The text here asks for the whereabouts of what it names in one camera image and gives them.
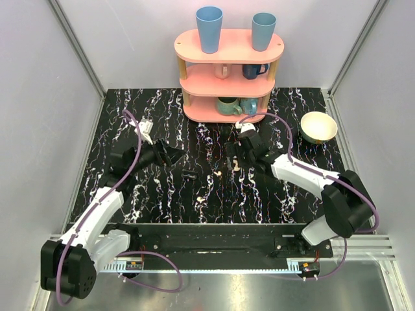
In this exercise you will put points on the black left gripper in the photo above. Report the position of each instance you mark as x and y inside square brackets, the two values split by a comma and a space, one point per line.
[162, 153]

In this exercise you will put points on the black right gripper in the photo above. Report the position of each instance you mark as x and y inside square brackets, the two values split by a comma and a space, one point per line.
[233, 148]

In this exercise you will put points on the white earbud charging case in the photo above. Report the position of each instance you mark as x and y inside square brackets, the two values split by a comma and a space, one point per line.
[236, 166]

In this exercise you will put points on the black earbud charging case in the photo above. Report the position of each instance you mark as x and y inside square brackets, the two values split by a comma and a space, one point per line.
[189, 175]

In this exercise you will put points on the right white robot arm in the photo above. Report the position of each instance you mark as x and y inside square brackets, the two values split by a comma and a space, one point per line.
[347, 205]

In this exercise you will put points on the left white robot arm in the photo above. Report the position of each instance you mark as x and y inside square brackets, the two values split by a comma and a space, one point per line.
[69, 265]

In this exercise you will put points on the light blue butterfly mug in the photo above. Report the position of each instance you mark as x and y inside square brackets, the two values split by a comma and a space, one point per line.
[249, 105]

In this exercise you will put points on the teal glazed ceramic mug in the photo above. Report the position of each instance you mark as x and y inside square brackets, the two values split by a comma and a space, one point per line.
[228, 106]

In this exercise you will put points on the pink three-tier shelf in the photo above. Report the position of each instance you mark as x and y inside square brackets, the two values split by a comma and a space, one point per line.
[200, 86]

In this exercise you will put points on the cream ceramic bowl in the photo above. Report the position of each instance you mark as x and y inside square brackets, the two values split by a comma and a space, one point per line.
[317, 127]

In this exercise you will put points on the dark blue ceramic mug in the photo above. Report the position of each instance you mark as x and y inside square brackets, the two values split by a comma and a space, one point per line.
[252, 71]

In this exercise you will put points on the pink ceramic mug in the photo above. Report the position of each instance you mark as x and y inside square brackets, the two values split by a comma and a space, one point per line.
[222, 71]

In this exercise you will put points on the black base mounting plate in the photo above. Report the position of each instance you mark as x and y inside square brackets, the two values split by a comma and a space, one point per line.
[227, 239]

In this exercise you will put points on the right blue plastic tumbler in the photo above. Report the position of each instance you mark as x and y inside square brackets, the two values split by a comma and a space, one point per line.
[263, 25]

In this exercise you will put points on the blue plastic tumbler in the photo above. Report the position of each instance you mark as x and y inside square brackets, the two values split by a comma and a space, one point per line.
[209, 24]
[263, 25]

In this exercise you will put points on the left blue plastic tumbler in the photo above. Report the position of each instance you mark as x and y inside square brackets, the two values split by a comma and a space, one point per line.
[209, 24]

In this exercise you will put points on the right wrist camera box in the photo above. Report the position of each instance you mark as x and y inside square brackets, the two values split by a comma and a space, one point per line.
[246, 129]

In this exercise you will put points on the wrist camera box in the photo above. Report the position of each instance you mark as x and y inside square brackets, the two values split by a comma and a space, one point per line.
[246, 129]
[143, 130]

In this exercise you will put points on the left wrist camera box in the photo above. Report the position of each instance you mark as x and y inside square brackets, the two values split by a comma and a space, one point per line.
[143, 130]

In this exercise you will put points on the aluminium frame post right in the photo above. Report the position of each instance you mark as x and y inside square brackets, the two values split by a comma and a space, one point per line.
[363, 35]

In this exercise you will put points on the aluminium frame post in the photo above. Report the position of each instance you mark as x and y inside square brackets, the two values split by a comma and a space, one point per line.
[363, 35]
[69, 32]

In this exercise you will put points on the aluminium frame post left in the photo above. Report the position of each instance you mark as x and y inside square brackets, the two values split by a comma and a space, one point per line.
[69, 32]

